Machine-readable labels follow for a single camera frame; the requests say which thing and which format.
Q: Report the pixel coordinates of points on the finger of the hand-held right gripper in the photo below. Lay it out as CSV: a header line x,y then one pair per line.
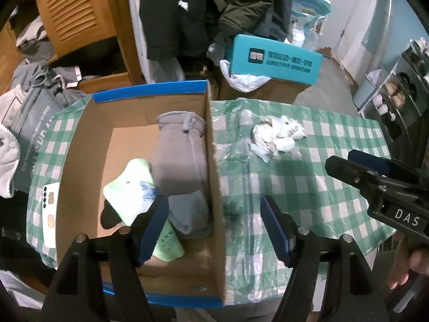
x,y
368,161
345,171

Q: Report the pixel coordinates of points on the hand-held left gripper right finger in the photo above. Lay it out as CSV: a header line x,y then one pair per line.
x,y
276,234

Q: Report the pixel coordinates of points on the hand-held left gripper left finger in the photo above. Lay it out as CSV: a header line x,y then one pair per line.
x,y
152,231

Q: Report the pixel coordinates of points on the black sock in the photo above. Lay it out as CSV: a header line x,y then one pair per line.
x,y
110,216

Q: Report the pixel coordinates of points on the light green sock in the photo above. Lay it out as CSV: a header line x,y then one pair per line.
x,y
130,187

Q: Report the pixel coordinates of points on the white socks bundle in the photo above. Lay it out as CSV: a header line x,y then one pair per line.
x,y
278,134

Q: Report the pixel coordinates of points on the cardboard box with blue rim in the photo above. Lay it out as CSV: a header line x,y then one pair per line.
x,y
127,144

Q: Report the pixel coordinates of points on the person's right hand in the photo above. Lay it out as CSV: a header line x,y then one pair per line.
x,y
412,265

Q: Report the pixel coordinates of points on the green white checked tablecloth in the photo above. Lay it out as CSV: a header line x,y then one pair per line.
x,y
301,187

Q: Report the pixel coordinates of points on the grey sock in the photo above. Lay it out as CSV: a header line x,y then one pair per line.
x,y
177,167

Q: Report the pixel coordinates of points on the metal shoe rack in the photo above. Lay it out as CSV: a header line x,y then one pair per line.
x,y
395,90

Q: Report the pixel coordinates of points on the large brown cardboard box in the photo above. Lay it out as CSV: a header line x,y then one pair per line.
x,y
281,92

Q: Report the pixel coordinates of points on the white smartphone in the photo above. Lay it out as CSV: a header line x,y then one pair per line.
x,y
50,228

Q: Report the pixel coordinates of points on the teal printed box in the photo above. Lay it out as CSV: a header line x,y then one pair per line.
x,y
278,60

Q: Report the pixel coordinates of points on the clear plastic bag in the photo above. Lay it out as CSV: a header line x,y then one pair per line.
x,y
311,40

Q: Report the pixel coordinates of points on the wooden drawer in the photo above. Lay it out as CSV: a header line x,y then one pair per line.
x,y
107,84

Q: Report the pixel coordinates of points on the grey printed bag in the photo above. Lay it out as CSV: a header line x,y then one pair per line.
x,y
37,124

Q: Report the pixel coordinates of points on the light grey hanging pants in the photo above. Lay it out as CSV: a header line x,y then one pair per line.
x,y
164,70

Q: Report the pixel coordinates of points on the blue white plastic bag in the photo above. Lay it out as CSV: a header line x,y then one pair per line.
x,y
308,10

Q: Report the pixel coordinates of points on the grey hoodie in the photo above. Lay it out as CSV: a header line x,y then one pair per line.
x,y
60,80

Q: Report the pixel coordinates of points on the wooden wardrobe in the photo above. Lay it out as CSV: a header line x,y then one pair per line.
x,y
124,50

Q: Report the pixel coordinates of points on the dark olive jacket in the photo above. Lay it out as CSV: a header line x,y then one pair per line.
x,y
248,6

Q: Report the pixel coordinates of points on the black hanging jacket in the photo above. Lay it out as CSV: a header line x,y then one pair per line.
x,y
174,23

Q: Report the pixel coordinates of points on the grey clothes pile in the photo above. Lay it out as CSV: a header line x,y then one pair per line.
x,y
33,37

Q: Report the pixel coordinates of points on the louvered wooden door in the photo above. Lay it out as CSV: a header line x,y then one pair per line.
x,y
73,13

